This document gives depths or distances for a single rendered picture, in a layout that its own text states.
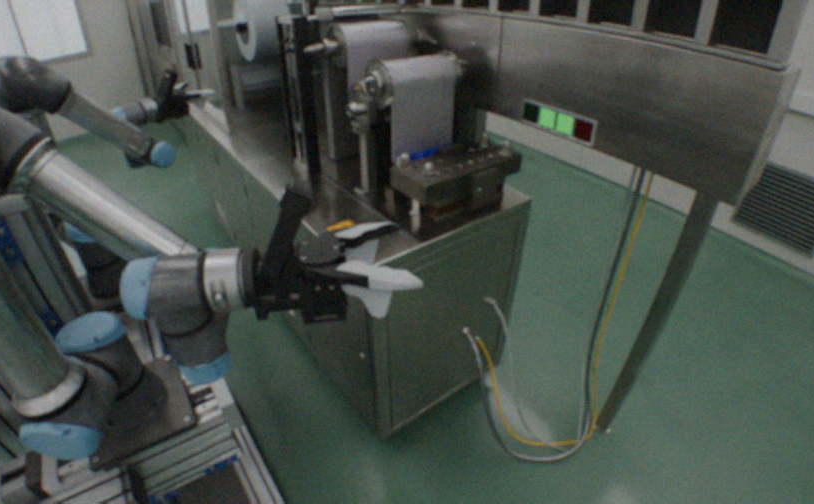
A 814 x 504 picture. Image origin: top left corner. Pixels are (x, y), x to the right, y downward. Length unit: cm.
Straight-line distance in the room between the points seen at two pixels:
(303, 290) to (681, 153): 89
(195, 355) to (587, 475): 152
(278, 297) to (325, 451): 129
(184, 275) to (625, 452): 174
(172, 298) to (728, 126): 105
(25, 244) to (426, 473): 142
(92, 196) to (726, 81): 115
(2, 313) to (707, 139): 127
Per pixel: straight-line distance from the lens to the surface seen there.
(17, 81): 121
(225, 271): 50
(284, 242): 48
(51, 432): 76
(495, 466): 174
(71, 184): 67
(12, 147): 67
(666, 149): 112
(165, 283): 52
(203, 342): 58
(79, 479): 106
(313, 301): 50
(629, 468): 190
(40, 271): 102
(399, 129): 127
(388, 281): 44
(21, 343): 69
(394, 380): 142
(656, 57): 110
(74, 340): 85
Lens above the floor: 152
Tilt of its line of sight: 35 degrees down
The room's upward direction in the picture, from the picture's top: straight up
